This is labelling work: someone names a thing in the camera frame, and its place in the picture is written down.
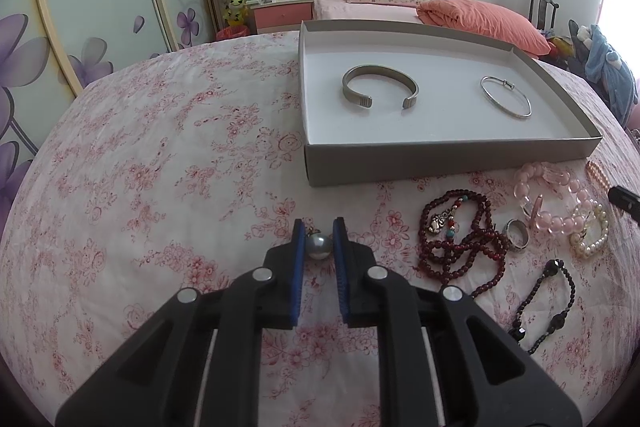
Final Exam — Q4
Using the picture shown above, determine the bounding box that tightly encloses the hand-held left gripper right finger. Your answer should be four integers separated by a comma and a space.
333, 217, 584, 427

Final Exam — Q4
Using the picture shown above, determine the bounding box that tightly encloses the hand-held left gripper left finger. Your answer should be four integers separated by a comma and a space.
55, 218, 307, 427

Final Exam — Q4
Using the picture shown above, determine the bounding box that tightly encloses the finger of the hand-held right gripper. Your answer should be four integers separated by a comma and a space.
607, 185, 640, 223

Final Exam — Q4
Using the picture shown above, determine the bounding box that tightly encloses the grey pearl pendant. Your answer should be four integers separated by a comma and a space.
306, 229, 333, 262

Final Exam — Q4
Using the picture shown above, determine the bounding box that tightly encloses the pink pearl strand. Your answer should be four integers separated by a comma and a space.
586, 160, 608, 188

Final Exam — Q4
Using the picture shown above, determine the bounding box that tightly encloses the white pearl bracelet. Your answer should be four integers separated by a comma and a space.
570, 202, 611, 260

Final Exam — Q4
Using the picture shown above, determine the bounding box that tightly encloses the black bead bracelet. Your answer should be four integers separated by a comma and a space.
508, 259, 577, 354

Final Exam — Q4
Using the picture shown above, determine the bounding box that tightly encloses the pink bead bracelet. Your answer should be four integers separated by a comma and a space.
515, 162, 596, 235

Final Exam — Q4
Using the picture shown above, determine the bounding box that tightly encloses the dark red bead necklace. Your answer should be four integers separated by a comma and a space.
417, 189, 511, 295

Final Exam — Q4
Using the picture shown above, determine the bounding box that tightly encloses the grey cardboard box tray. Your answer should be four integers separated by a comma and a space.
298, 20, 603, 188

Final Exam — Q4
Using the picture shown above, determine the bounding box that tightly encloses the blue plush garment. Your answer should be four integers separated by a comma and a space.
585, 24, 638, 118

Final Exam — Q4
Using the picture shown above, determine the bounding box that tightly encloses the thin silver bangle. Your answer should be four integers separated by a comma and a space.
480, 76, 533, 120

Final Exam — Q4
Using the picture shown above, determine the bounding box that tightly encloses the colourful plush toy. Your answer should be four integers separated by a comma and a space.
547, 32, 576, 58

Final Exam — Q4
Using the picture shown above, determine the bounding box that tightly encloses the dark wooden chair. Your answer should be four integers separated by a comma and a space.
529, 0, 558, 30

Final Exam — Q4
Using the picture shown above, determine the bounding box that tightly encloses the folded orange duvet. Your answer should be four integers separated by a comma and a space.
416, 0, 552, 56

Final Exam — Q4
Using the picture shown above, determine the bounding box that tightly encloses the pink and white nightstand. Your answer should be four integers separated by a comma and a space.
250, 0, 315, 35

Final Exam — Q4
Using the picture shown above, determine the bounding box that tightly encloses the pink bed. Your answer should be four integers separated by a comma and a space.
312, 0, 551, 58

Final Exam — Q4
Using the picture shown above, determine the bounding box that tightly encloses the flower print sliding wardrobe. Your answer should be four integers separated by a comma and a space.
0, 0, 221, 228

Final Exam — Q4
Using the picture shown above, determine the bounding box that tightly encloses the silver ring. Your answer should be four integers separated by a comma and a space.
504, 218, 529, 253

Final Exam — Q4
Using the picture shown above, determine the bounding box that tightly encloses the wide silver cuff bracelet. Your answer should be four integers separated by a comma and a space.
342, 64, 418, 110

